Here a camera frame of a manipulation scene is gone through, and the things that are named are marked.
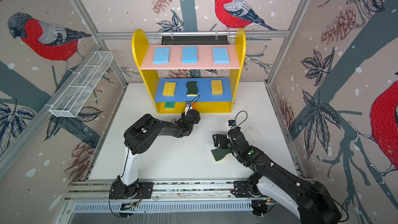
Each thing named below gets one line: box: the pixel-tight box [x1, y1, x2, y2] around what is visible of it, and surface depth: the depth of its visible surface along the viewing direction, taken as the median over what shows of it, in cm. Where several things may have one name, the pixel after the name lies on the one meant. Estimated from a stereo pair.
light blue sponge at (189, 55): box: [181, 46, 198, 64], surface depth 78 cm
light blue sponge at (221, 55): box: [212, 47, 230, 64], surface depth 78 cm
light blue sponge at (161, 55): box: [152, 47, 170, 64], surface depth 78 cm
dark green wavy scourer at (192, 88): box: [186, 80, 198, 97], surface depth 97 cm
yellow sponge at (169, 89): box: [162, 81, 177, 97], surface depth 97 cm
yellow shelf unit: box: [131, 28, 247, 114], surface depth 81 cm
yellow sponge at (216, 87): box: [211, 79, 224, 95], surface depth 99 cm
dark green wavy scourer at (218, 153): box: [210, 146, 233, 162], surface depth 85 cm
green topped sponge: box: [163, 101, 176, 109], surface depth 106 cm
